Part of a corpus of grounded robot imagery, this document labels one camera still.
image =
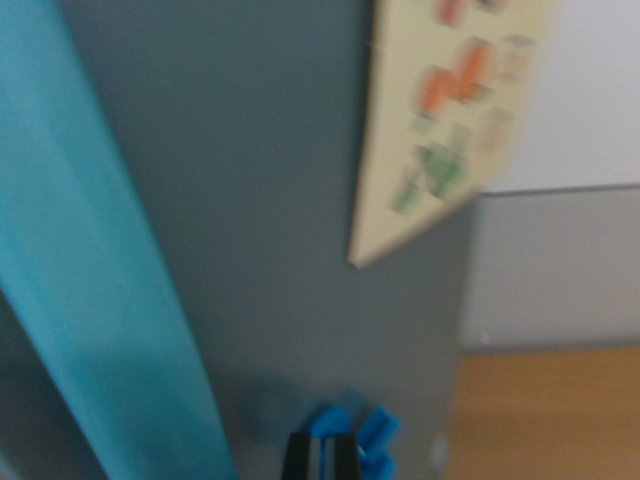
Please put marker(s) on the grey partition panel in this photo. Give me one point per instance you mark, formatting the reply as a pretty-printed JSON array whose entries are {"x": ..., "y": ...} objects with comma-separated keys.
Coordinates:
[{"x": 550, "y": 270}]

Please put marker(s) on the blue plastic clip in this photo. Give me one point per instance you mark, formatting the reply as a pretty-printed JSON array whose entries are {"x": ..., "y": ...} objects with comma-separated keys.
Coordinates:
[{"x": 380, "y": 430}]

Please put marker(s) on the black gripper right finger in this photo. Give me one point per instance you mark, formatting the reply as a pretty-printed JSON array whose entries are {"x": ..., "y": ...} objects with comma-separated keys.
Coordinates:
[{"x": 346, "y": 460}]

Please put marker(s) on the cream shopping list card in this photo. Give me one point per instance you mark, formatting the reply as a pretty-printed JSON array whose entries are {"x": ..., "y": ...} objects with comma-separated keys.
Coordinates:
[{"x": 390, "y": 175}]

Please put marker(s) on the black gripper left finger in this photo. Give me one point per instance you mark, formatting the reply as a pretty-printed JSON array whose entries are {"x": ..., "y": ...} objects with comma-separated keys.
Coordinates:
[{"x": 300, "y": 460}]

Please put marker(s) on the grey fridge door with logo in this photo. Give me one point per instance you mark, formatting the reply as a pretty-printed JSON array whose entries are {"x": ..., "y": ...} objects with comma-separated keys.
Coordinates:
[{"x": 250, "y": 200}]

